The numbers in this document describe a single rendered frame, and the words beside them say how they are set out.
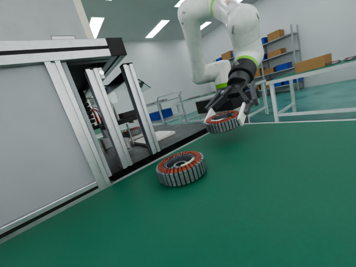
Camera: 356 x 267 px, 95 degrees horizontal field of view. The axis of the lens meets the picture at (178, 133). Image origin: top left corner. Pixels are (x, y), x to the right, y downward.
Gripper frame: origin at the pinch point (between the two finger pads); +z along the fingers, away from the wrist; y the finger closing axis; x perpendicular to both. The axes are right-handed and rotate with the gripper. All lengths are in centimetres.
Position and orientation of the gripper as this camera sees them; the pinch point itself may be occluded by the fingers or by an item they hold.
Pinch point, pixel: (223, 119)
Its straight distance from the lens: 53.8
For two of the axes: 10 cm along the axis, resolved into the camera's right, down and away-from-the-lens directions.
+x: 5.9, 6.1, 5.3
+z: -4.3, 7.9, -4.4
